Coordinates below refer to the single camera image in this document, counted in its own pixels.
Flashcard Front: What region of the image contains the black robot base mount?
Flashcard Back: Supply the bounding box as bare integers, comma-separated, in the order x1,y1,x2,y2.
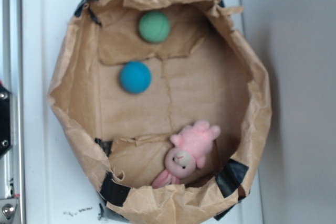
0,82,13,158

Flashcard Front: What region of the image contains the blue ball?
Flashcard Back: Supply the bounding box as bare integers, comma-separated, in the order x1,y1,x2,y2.
119,61,152,94

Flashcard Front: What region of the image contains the green ball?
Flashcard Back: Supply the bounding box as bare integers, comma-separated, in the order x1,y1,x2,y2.
138,11,171,43

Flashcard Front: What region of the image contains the brown paper-lined cardboard box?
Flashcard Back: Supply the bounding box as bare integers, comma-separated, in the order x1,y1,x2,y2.
48,0,272,223

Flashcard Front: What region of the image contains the aluminium frame rail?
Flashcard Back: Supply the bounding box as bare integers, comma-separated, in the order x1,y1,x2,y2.
1,0,26,223

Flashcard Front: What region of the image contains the pink plush bunny toy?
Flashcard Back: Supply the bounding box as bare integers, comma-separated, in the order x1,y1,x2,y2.
152,120,221,189

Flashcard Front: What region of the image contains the white plastic tray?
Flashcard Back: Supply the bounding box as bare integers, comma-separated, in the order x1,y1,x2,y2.
23,0,263,223

